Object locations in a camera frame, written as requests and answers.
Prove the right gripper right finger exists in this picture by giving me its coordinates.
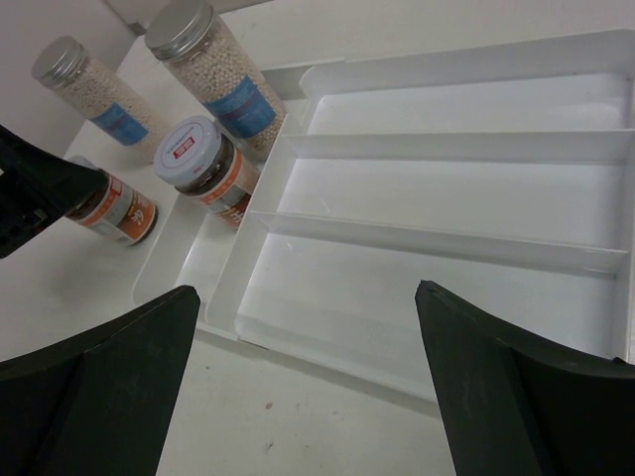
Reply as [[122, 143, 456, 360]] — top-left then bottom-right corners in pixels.
[[415, 281, 634, 475]]

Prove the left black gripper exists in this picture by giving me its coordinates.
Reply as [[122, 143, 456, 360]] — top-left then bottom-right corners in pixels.
[[1, 128, 107, 258]]

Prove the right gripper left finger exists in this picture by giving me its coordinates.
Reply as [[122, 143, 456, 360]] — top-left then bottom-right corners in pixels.
[[1, 286, 200, 475]]

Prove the orange label sauce jar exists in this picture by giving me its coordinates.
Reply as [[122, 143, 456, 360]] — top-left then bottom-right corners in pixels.
[[65, 156, 159, 247], [153, 116, 260, 229]]

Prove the white peppercorn jar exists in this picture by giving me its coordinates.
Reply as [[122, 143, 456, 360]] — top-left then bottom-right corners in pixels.
[[145, 1, 287, 162], [32, 36, 171, 162]]

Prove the white divided organizer tray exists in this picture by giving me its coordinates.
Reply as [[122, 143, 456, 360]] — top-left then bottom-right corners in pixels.
[[132, 30, 634, 400]]

